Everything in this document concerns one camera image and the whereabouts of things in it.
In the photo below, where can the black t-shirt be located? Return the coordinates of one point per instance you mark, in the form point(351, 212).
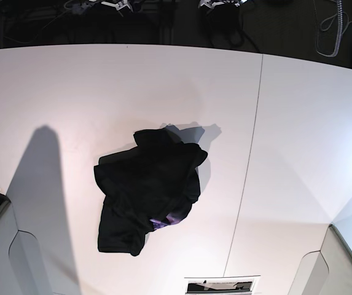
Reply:
point(146, 188)

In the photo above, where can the printed paper sheet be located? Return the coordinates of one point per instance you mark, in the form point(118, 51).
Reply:
point(222, 285)

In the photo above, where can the right white mount panel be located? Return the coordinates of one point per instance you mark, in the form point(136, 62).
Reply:
point(326, 271)

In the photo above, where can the white mount panel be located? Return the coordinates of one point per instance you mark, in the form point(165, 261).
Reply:
point(22, 268)
point(326, 271)

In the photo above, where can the left white mount panel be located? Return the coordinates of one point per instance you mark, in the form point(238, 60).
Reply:
point(22, 268)

